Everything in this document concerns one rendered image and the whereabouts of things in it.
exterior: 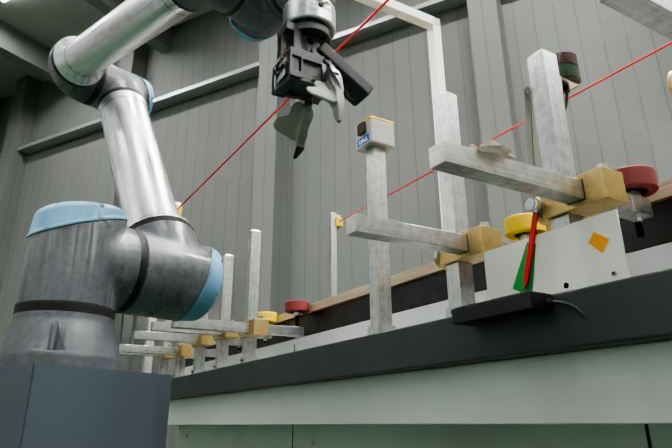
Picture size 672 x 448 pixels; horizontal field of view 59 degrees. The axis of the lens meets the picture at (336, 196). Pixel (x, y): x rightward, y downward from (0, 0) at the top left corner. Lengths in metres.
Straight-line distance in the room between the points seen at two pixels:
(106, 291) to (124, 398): 0.17
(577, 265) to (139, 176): 0.85
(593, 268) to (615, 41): 5.56
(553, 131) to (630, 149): 4.88
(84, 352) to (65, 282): 0.11
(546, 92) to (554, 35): 5.52
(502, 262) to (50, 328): 0.72
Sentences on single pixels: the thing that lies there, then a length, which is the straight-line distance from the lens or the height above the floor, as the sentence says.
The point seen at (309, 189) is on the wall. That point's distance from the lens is 6.92.
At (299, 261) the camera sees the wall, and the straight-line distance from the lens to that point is 6.72.
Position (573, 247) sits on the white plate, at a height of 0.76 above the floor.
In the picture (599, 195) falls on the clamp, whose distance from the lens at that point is 0.93.
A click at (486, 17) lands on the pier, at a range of 6.56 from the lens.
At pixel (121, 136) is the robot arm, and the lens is 1.39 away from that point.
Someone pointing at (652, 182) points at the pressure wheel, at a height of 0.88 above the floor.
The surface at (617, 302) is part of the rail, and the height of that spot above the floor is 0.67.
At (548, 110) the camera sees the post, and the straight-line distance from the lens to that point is 1.04.
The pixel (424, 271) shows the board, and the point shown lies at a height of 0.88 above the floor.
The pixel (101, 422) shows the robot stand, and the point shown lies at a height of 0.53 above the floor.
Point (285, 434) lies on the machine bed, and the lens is 2.16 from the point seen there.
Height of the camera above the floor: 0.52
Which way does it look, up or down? 21 degrees up
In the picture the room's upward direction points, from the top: straight up
